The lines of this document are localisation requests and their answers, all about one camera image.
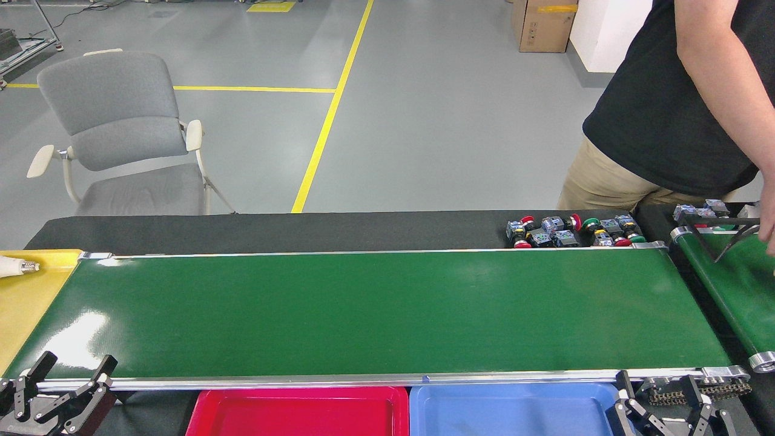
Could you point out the yellow plastic tray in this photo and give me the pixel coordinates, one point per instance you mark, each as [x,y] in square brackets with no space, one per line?
[30,303]

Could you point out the grey office chair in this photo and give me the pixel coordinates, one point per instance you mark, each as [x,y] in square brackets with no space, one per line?
[115,103]

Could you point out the short green conveyor belt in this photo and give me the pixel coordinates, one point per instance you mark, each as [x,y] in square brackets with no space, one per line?
[745,290]

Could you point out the person's right hand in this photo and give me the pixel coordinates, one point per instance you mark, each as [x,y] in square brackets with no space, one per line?
[769,218]

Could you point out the person's right forearm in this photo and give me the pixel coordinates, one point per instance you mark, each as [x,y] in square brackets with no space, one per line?
[726,109]

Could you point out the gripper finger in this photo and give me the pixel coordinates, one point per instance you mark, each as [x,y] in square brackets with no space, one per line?
[714,424]
[23,393]
[91,406]
[629,421]

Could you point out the brown cardboard box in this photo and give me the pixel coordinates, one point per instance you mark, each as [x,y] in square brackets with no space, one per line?
[545,30]

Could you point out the person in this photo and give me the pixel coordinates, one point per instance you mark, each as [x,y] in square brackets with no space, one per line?
[654,109]

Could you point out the black guide bracket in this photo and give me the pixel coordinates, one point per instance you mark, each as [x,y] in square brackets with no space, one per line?
[720,221]

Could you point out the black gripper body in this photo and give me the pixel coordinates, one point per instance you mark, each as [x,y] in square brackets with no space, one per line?
[18,430]

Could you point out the red plastic tray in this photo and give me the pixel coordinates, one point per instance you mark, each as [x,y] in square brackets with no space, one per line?
[303,418]

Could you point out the metal trolley rack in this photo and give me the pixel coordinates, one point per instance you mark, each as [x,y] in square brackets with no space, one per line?
[11,43]

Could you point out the white lamp with metal base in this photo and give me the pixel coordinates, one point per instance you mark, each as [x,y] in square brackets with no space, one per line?
[12,266]

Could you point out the long green conveyor belt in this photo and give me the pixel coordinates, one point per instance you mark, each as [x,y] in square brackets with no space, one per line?
[387,315]

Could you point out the blue plastic tray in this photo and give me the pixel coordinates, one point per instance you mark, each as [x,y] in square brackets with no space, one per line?
[514,415]

